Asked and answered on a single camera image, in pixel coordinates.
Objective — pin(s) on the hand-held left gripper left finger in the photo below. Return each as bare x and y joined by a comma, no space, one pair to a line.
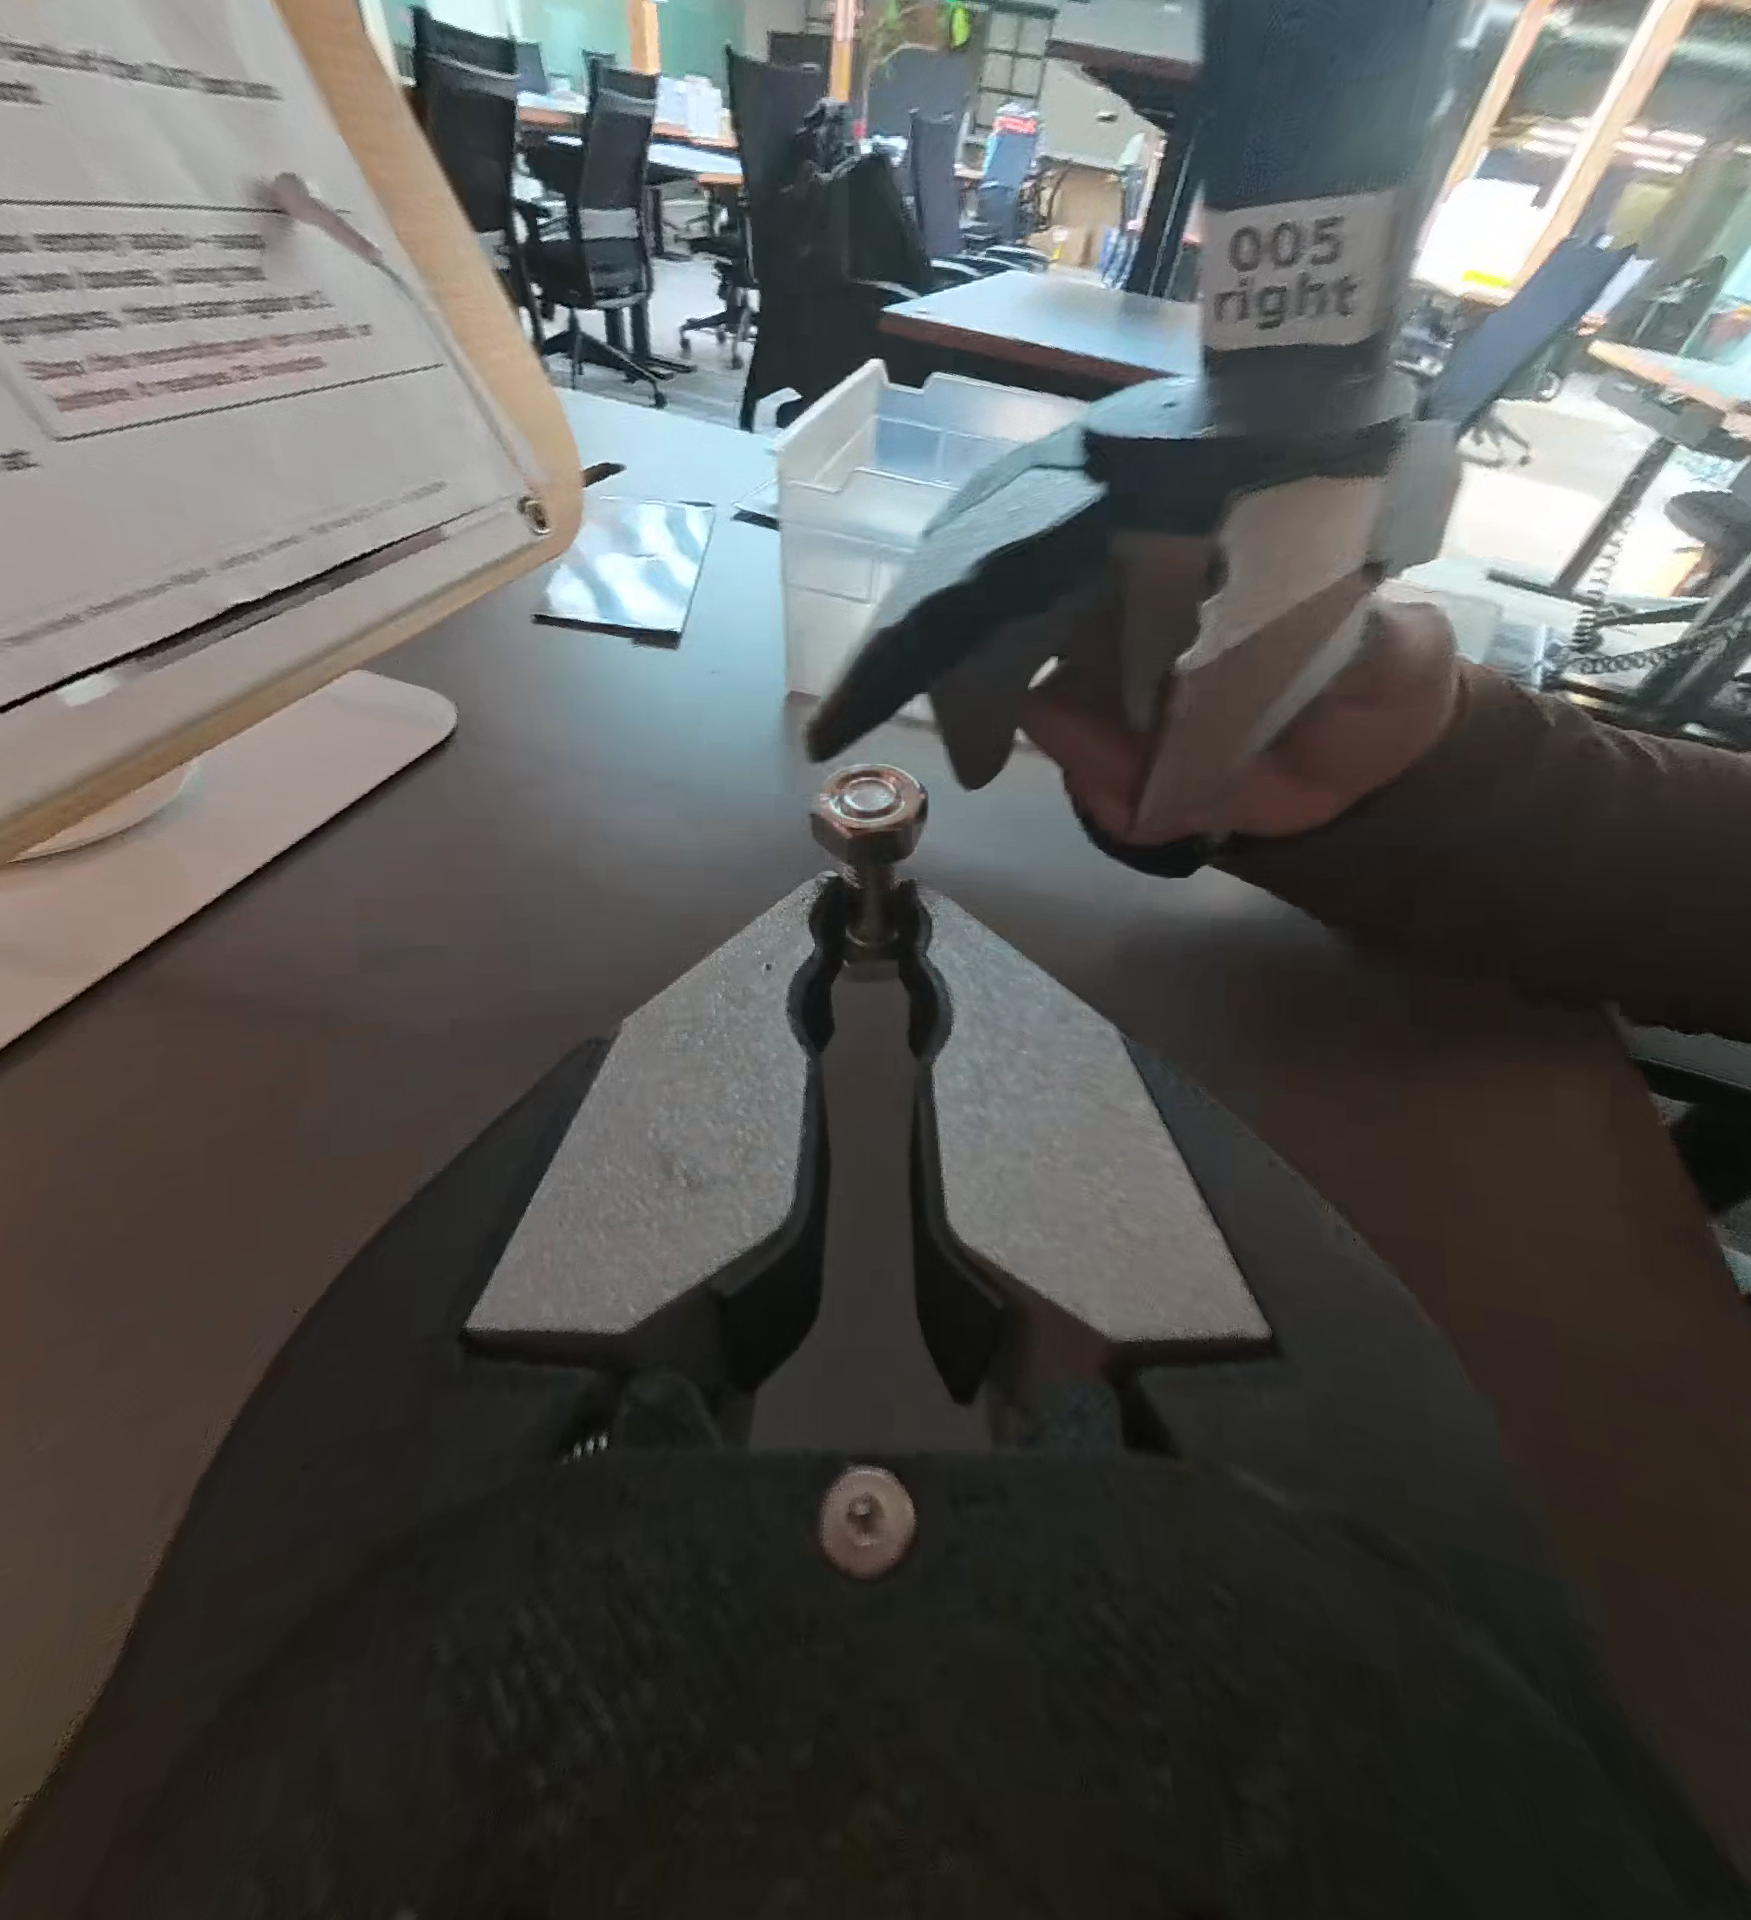
636,1185

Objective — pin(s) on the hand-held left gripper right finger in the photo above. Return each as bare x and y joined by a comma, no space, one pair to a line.
1085,1185

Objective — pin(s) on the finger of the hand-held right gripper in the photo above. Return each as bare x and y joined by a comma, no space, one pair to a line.
1168,630
995,704

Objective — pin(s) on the silver hex nut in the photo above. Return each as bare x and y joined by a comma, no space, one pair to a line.
869,845

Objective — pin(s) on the silver threaded bolt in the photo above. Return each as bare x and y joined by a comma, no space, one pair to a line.
876,903

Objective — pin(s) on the person's right forearm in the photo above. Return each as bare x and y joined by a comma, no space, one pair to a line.
1610,838

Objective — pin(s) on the person's right hand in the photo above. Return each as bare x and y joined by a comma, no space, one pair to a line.
1373,718

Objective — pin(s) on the white plastic box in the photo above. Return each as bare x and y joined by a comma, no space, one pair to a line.
876,508

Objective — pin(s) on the dark office desk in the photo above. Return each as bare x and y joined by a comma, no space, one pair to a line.
1025,323

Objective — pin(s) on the black office chair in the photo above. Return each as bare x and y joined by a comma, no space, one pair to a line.
1566,333
471,132
619,150

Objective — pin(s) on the black glossy plate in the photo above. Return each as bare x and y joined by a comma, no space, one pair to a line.
627,579

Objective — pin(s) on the black chair with jacket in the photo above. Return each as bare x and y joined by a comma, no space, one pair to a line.
800,226

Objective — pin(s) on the white stand base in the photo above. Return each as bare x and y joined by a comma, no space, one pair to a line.
290,798

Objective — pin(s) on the wooden display board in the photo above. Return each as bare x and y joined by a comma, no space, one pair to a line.
414,197

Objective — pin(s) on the printed instruction sheet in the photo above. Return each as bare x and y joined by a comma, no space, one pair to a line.
185,494

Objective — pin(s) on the white sheet clip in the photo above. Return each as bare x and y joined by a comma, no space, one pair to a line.
311,211

